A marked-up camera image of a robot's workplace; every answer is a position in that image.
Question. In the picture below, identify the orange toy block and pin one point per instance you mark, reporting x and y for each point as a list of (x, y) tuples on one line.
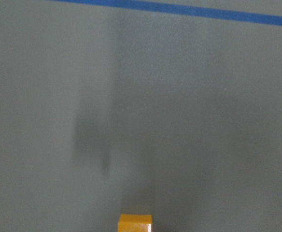
[(135, 223)]

